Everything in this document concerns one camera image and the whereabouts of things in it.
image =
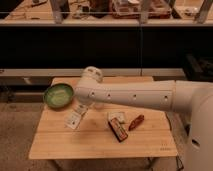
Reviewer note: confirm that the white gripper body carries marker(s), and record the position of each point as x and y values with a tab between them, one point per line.
90	103

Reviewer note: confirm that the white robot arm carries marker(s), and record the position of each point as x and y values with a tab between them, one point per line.
183	97

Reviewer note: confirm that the wooden folding table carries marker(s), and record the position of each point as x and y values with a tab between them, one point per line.
93	139

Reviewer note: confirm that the small white packet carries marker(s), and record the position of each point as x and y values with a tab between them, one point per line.
119	115

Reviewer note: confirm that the green bowl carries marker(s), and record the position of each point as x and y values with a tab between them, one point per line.
58	95

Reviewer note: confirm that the brown snack bar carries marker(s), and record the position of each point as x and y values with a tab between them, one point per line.
136	122

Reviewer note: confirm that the long shelf bench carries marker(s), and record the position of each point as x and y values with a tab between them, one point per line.
106	13

